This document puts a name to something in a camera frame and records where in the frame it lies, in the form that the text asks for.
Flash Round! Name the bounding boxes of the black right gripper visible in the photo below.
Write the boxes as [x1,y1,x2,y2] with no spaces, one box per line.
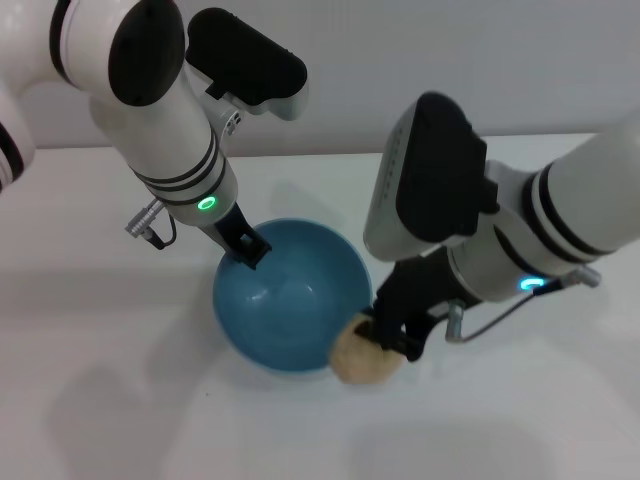
[366,248,471,363]

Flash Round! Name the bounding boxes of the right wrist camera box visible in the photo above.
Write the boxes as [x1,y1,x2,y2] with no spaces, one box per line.
[362,91,501,264]

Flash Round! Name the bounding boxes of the right arm cable with plug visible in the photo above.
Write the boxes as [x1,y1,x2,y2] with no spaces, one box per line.
[446,267,601,344]

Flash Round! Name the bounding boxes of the blue bowl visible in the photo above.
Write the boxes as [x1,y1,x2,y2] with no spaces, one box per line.
[212,217,374,379]

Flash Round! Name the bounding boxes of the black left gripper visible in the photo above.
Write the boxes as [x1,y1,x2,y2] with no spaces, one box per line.
[201,202,275,272]

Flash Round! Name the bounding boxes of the beige egg yolk pastry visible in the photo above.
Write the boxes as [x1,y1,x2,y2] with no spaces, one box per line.
[327,312,406,386]

